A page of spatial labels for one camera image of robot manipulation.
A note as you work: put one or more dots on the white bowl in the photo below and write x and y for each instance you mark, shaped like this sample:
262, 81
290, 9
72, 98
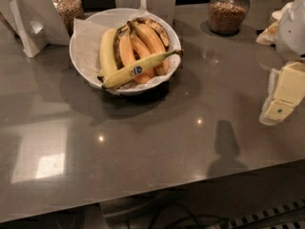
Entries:
127, 15

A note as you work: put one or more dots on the glass jar of cereal right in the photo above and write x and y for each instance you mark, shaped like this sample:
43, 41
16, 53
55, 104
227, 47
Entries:
225, 17

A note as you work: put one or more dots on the large orange banana right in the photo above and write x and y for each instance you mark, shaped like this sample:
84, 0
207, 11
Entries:
153, 42

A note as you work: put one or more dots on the white paper bag left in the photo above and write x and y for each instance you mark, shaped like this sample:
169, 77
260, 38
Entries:
37, 23

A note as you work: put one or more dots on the banana with blue sticker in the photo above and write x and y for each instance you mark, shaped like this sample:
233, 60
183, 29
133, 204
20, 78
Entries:
136, 68

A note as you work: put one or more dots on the orange banana middle left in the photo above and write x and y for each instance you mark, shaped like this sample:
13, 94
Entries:
127, 56

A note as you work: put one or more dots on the white paper liner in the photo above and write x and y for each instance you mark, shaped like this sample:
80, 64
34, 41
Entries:
87, 45

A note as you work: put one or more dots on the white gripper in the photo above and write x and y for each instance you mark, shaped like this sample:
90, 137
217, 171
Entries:
292, 32

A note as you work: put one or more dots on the glass jar of cereal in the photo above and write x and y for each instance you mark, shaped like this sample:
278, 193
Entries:
225, 17
69, 10

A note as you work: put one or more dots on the spotted brown banana back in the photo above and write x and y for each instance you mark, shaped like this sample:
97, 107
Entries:
157, 27

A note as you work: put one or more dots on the black white striped strip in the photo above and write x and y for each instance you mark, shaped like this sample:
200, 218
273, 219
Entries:
284, 216

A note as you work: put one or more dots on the glass jar of cereal left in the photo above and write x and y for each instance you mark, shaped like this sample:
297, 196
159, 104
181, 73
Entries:
69, 10

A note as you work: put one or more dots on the yellow banana at left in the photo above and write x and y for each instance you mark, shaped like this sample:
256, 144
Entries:
107, 53

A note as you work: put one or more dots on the orange banana centre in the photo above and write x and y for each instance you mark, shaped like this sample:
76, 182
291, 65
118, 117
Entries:
142, 51

